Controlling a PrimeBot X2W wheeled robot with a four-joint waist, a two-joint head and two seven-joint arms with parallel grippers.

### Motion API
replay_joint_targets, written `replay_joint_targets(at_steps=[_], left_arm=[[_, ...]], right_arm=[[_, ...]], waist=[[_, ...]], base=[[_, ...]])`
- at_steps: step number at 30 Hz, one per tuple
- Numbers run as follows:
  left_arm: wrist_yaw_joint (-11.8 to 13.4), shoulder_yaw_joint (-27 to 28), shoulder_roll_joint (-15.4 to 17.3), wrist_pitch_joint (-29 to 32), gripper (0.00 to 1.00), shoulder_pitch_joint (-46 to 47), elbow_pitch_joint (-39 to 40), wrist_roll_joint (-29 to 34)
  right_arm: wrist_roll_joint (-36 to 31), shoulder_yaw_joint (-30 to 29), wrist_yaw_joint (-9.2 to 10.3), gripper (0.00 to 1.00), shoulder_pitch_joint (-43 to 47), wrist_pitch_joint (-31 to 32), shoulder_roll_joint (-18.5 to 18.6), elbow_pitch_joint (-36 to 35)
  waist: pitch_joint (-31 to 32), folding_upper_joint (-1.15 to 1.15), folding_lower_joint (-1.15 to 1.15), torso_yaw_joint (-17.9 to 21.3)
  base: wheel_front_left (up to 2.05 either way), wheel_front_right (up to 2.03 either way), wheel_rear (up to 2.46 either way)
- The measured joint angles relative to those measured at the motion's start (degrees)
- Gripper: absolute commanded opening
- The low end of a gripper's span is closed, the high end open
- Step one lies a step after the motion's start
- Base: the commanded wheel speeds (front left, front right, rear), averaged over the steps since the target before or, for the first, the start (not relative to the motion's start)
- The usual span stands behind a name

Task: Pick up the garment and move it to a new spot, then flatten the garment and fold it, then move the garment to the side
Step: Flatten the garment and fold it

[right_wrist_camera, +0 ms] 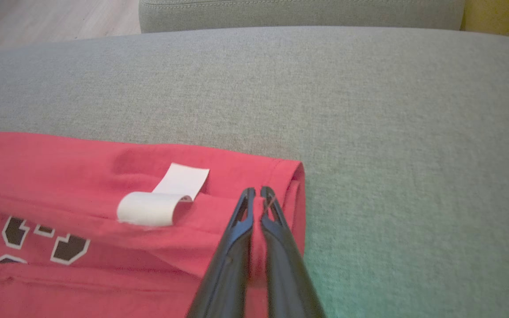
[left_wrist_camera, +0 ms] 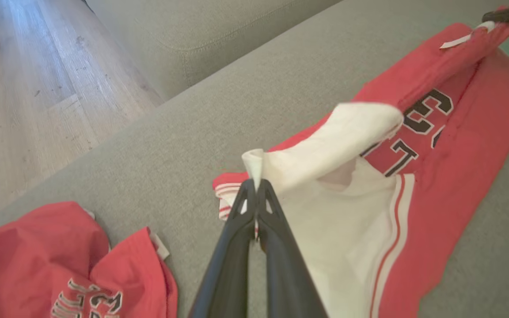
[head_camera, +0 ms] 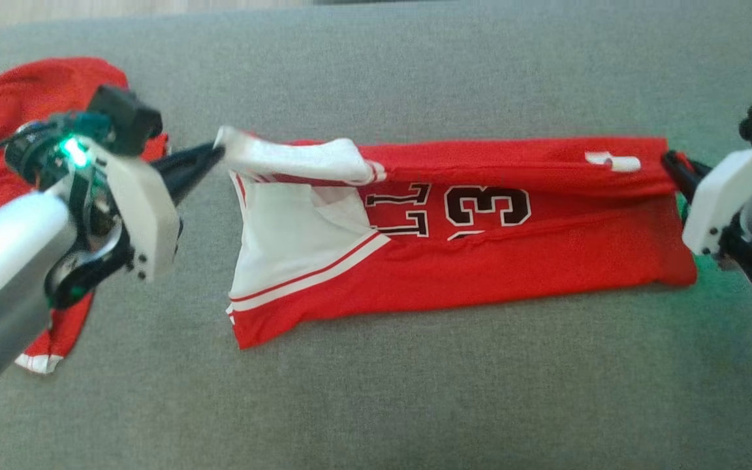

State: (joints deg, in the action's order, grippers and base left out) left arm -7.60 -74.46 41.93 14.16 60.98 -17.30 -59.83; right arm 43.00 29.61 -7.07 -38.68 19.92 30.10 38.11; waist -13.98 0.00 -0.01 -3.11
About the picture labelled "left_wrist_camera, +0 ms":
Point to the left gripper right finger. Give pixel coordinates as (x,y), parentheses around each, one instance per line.
(285,274)

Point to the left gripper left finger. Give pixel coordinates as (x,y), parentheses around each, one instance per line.
(230,265)

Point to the red shorts with white panel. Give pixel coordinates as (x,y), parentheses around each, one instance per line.
(457,176)

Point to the red Bulls jersey top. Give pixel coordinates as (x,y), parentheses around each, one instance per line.
(38,251)

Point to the wide grey sofa seat cushion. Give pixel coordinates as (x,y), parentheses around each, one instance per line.
(170,145)

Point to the narrow grey sofa seat cushion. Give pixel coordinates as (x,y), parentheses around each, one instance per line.
(192,35)

